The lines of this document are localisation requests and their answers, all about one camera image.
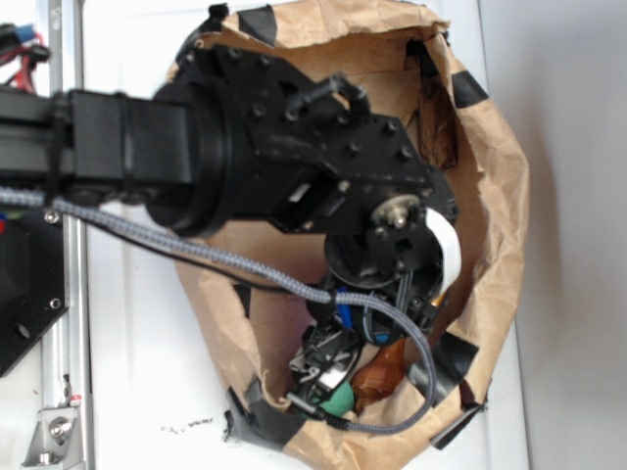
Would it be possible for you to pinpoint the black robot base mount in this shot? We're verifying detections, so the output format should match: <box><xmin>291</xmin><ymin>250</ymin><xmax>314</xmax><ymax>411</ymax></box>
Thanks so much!
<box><xmin>1</xmin><ymin>211</ymin><xmax>68</xmax><ymax>377</ymax></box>

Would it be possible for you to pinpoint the white flat ribbon cable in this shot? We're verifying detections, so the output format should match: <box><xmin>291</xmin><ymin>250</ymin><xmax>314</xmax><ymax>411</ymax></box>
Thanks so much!
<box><xmin>423</xmin><ymin>207</ymin><xmax>464</xmax><ymax>298</ymax></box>

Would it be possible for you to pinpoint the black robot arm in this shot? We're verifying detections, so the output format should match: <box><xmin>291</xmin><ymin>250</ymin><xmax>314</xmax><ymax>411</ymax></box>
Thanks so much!
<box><xmin>1</xmin><ymin>45</ymin><xmax>461</xmax><ymax>421</ymax></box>

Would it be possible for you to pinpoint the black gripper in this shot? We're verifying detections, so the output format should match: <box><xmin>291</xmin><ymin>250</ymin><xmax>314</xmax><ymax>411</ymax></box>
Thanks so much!
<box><xmin>286</xmin><ymin>266</ymin><xmax>445</xmax><ymax>417</ymax></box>

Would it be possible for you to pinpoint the brown paper bag bin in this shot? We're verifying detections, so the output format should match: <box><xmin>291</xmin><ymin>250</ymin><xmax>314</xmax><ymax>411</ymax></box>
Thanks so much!
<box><xmin>177</xmin><ymin>1</ymin><xmax>529</xmax><ymax>469</ymax></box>

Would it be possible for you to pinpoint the green ball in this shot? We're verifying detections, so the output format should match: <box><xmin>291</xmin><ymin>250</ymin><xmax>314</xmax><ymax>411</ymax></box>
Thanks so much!
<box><xmin>313</xmin><ymin>382</ymin><xmax>356</xmax><ymax>417</ymax></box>

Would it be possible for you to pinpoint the aluminium frame rail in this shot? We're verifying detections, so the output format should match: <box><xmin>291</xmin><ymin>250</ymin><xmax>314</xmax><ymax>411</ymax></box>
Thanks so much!
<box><xmin>36</xmin><ymin>0</ymin><xmax>96</xmax><ymax>469</ymax></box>

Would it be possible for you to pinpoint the metal corner bracket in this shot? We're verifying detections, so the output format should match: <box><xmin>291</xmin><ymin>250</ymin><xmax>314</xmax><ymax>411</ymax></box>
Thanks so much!
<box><xmin>21</xmin><ymin>407</ymin><xmax>83</xmax><ymax>469</ymax></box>

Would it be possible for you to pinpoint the blue dimpled ball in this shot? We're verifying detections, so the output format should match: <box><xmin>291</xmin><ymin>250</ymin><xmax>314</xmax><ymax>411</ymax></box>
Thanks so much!
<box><xmin>372</xmin><ymin>332</ymin><xmax>391</xmax><ymax>346</ymax></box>

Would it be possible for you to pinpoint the long brown bark piece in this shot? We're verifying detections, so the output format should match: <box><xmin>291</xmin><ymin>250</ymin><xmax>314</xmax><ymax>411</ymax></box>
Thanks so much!
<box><xmin>414</xmin><ymin>53</ymin><xmax>458</xmax><ymax>170</ymax></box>

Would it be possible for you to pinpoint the brown glossy wooden piece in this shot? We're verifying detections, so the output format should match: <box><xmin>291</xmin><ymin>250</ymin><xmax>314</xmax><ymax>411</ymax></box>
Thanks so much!
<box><xmin>351</xmin><ymin>338</ymin><xmax>406</xmax><ymax>414</ymax></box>

